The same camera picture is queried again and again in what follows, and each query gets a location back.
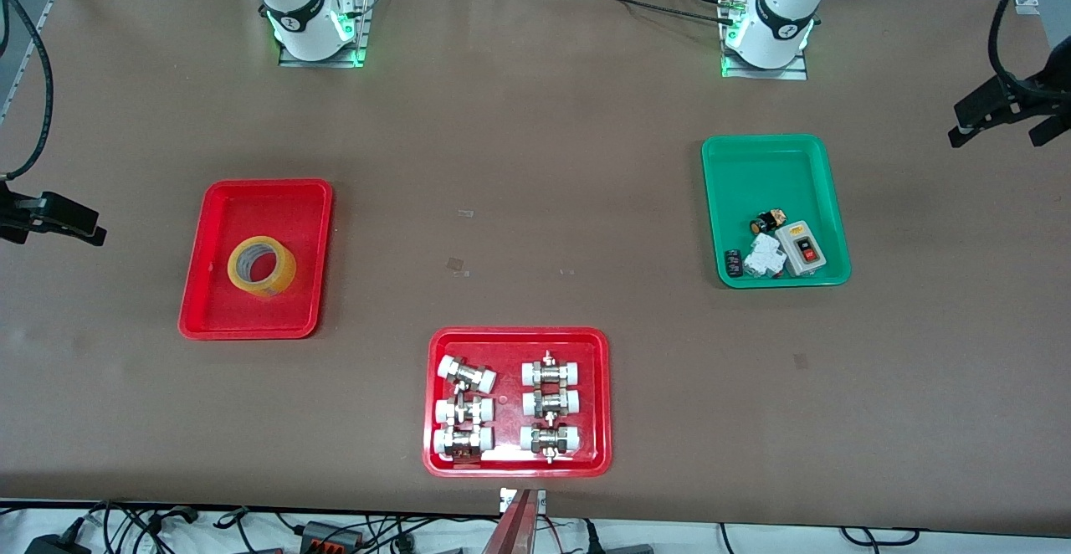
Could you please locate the yellow packing tape roll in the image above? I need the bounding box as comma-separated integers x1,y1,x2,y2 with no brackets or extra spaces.
227,236,298,300

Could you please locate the red plastic tray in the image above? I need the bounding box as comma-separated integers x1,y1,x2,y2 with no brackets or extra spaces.
177,178,336,341

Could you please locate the green plastic tray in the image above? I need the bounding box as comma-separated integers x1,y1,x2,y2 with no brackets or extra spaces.
701,134,853,290

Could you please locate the red tray with fittings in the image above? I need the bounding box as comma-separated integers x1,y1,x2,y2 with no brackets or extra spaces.
423,326,613,479

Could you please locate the white circuit breaker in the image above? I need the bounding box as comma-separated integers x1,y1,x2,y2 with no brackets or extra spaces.
743,233,787,279

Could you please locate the black power adapter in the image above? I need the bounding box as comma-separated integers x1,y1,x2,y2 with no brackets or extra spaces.
25,529,93,554

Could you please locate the white metal pipe fitting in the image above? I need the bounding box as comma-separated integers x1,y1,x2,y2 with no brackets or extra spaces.
434,395,495,426
437,355,498,394
521,351,583,387
433,425,495,461
519,423,582,463
521,388,582,419

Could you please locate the red metal bar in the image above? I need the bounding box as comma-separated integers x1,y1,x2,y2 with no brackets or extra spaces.
481,489,545,554

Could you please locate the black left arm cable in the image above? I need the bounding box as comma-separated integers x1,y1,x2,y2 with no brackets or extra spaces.
987,0,1059,86

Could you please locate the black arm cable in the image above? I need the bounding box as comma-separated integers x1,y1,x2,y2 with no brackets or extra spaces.
987,0,1059,86
0,0,93,182

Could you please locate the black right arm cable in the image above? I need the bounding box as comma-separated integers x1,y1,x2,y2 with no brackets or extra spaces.
0,0,93,182

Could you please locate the grey on-off switch box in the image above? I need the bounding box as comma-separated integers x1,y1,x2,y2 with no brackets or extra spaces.
774,220,828,277

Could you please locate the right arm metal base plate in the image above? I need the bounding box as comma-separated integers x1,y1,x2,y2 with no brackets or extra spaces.
279,0,373,68

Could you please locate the black base connector cable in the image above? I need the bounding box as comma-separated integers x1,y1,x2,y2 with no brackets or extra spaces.
576,0,746,26

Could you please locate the black orange cable connector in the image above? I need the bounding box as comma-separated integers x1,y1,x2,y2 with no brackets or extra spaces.
301,521,362,551

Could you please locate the small metal bracket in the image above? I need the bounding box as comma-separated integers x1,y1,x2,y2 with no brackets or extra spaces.
500,487,546,515

